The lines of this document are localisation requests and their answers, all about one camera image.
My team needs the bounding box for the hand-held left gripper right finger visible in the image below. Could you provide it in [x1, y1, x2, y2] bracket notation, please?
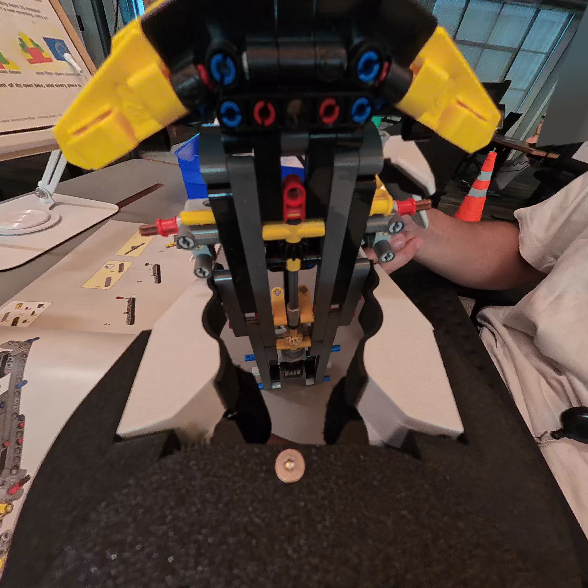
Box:
[323, 269, 465, 446]

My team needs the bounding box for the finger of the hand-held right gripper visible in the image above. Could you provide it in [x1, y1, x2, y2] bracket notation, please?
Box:
[381, 135, 437, 198]

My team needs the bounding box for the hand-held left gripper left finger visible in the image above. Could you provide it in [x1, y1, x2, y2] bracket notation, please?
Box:
[116, 276, 273, 444]

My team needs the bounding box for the lego car chassis model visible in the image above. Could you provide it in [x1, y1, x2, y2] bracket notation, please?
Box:
[53, 0, 503, 391]

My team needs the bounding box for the person's right forearm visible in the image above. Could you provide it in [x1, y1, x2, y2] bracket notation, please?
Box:
[413, 209, 547, 291]

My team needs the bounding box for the lego instruction booklet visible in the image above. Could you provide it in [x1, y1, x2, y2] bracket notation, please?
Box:
[0, 220, 217, 563]

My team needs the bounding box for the person's right hand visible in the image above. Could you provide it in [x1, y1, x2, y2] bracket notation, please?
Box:
[364, 208, 443, 276]

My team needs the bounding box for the black mesh office chair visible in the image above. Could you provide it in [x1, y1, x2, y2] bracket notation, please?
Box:
[429, 80, 513, 205]

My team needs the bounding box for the orange traffic cone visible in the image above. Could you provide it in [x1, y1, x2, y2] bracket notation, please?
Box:
[454, 151, 498, 223]

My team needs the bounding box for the dark wooden desk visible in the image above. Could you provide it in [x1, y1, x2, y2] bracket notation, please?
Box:
[494, 135, 561, 160]

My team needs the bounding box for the person's white shirt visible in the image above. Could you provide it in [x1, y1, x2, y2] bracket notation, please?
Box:
[478, 142, 588, 552]

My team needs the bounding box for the instruction card on stand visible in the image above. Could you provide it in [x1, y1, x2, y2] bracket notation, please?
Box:
[0, 0, 120, 272]

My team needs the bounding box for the blue plastic bin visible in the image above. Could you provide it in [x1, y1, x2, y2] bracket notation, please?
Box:
[175, 135, 306, 199]

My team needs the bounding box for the printed instruction sheet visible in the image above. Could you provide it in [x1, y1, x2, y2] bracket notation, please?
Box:
[0, 0, 95, 134]

